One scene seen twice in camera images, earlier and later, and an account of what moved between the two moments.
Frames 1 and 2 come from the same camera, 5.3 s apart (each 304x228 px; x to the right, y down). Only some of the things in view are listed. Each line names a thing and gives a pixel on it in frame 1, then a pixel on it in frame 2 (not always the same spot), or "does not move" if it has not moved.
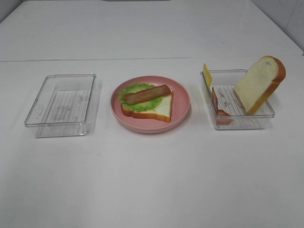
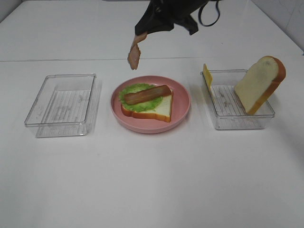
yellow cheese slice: (208, 75) does not move
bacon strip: (222, 118) → (133, 56)
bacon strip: (134, 97) does not move
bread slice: (259, 86) does not move
